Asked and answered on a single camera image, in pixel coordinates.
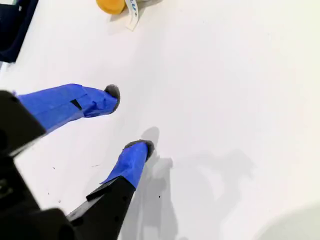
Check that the dark navy object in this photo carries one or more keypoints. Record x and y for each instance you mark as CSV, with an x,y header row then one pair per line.
x,y
12,30

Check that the yellow square towel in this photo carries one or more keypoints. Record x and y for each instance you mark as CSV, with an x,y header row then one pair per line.
x,y
111,5

